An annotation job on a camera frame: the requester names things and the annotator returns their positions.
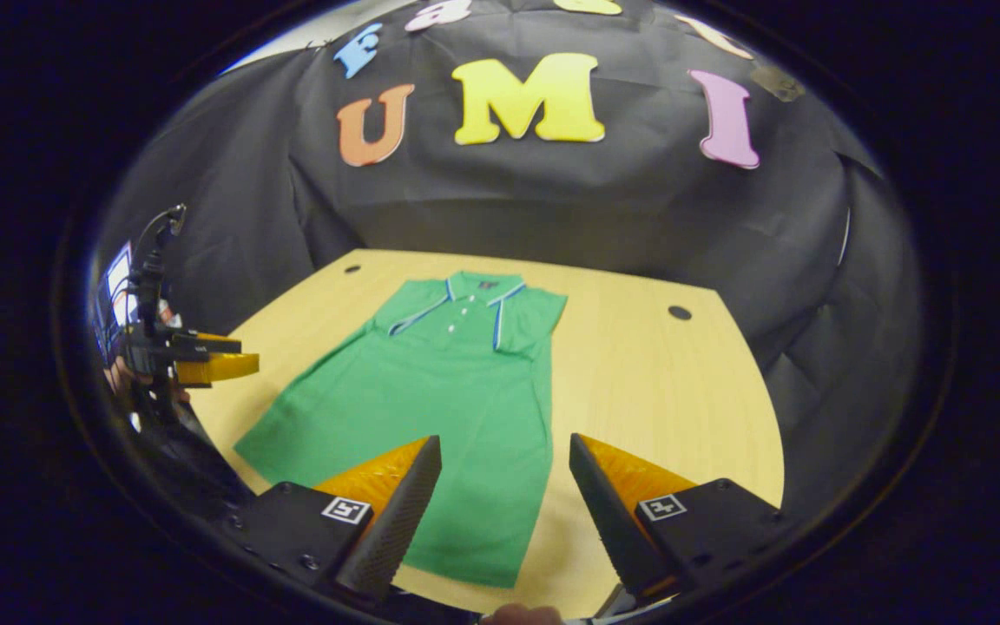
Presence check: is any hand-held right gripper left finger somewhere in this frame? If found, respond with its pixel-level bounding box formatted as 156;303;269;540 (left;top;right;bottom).
219;434;444;602

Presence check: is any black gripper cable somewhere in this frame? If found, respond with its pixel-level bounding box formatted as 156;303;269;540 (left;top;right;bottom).
129;202;188;283

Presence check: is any computer monitor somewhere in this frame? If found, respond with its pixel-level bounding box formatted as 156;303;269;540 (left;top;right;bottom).
94;241;136;361

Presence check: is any black backdrop cloth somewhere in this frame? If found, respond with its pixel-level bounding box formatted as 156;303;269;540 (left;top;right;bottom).
88;0;931;522

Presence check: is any green T-shirt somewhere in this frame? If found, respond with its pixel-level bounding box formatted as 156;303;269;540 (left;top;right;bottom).
234;270;569;590

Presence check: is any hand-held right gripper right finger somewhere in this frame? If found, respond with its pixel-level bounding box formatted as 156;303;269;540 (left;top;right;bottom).
568;432;786;602

